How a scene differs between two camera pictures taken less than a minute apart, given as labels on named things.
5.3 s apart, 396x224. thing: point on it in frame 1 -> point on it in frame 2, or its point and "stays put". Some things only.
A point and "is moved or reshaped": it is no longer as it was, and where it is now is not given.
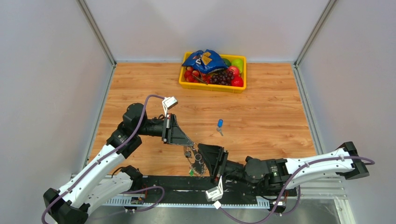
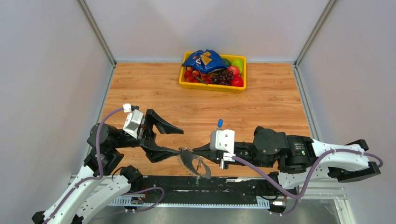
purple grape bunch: [224, 77] stays put
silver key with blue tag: [220, 124] stays put
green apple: [238, 63] stays put
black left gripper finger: [177, 136] -> [155, 153]
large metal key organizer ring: [194, 159] is moved or reshaped
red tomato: [237, 81] stays put
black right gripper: [215, 158] -> [206, 151]
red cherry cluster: [194, 76] stays put
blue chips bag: [204, 62] stays put
